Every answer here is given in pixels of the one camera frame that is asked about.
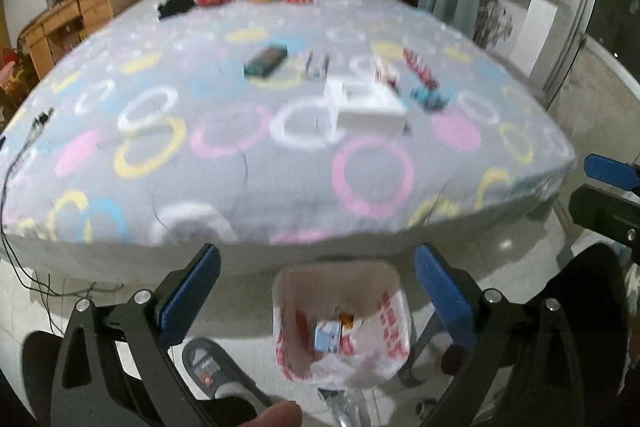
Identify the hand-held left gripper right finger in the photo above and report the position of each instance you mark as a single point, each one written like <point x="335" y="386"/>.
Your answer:
<point x="442" y="292"/>

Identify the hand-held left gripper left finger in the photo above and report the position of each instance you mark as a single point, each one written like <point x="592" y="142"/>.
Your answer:
<point x="192" y="292"/>

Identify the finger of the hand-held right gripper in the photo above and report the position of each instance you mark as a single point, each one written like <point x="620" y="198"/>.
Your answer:
<point x="612" y="172"/>
<point x="600" y="209"/>

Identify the white plastic bag red print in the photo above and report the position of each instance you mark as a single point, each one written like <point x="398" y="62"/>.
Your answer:
<point x="385" y="332"/>

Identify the plain white box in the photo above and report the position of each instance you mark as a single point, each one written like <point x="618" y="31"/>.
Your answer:
<point x="370" y="114"/>

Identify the teal packet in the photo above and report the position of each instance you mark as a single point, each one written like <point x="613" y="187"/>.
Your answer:
<point x="429" y="99"/>

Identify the red packet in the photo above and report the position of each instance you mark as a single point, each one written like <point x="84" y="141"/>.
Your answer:
<point x="420" y="68"/>

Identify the white box with red stripe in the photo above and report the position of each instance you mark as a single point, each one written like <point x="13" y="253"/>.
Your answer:
<point x="384" y="69"/>

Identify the dark green packet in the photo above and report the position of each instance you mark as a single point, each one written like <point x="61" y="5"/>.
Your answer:
<point x="265" y="61"/>

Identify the silver and black packet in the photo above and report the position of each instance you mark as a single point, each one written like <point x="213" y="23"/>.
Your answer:
<point x="315" y="66"/>

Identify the person's left hand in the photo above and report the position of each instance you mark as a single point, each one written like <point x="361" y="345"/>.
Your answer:
<point x="277" y="414"/>

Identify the grey slipper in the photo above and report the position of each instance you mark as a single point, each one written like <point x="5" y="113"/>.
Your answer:
<point x="205" y="364"/>

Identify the orange packet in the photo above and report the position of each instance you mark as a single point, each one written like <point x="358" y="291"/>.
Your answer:
<point x="349" y="321"/>

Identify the grey circle-print blanket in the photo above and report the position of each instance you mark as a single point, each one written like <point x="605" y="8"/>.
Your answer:
<point x="225" y="187"/>

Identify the blue and white carton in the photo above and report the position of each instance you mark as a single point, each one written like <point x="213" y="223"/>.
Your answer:
<point x="327" y="336"/>

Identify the white cabinet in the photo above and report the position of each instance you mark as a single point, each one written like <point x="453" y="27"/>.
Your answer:
<point x="547" y="22"/>

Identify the sliding glass door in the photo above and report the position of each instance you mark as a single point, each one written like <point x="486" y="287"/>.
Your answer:
<point x="590" y="7"/>

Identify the clothes hanger rack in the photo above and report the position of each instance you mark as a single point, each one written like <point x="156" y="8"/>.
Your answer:
<point x="495" y="19"/>

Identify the black plush toy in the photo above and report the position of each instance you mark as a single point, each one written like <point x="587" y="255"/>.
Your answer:
<point x="175" y="4"/>

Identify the red cloth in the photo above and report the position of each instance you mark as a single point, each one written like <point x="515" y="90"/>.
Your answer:
<point x="10" y="67"/>

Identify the wooden dresser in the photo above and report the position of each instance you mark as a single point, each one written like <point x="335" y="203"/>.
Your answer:
<point x="95" y="2"/>

